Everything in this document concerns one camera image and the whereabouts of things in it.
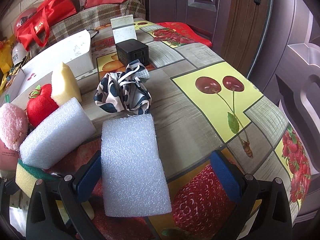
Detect white foam block front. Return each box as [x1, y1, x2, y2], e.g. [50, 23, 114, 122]
[101, 114, 171, 217]

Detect white foam block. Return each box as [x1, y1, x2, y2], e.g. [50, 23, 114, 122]
[101, 114, 171, 217]
[20, 98, 96, 170]

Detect yellow sponge wedge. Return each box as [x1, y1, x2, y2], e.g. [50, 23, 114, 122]
[51, 63, 82, 106]

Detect navy white patterned cloth pouch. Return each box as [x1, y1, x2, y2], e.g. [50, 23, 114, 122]
[94, 60, 152, 115]

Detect yellow green scrub sponge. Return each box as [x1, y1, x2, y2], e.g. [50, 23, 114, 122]
[15, 159, 57, 198]

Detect white foam block left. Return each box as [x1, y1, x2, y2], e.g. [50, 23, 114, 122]
[20, 98, 96, 170]

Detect fruit pattern tablecloth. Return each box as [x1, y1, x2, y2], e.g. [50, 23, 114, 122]
[10, 19, 302, 239]

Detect pink package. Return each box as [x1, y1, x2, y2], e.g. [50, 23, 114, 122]
[0, 140, 19, 171]

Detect red plush apple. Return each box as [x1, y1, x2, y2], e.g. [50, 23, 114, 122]
[27, 83, 59, 127]

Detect pink plush toy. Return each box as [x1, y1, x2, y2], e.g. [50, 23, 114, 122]
[1, 103, 29, 152]

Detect white cardboard box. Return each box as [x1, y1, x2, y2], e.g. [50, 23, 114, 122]
[1, 30, 98, 104]

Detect black charger cube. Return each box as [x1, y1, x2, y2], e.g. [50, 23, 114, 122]
[116, 39, 150, 66]

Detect yellow shopping bag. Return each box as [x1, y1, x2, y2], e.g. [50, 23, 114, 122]
[0, 35, 16, 94]

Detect white helmet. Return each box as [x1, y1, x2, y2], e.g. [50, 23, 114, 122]
[12, 42, 29, 66]

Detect white card stand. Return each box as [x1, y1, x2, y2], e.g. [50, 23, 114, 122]
[111, 15, 137, 44]

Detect pink red helmet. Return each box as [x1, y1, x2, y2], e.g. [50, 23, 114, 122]
[14, 7, 37, 37]

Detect red tote bag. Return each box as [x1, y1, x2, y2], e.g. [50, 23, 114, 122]
[17, 0, 76, 51]

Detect plaid covered furniture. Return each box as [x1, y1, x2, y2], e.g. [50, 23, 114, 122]
[29, 0, 146, 58]

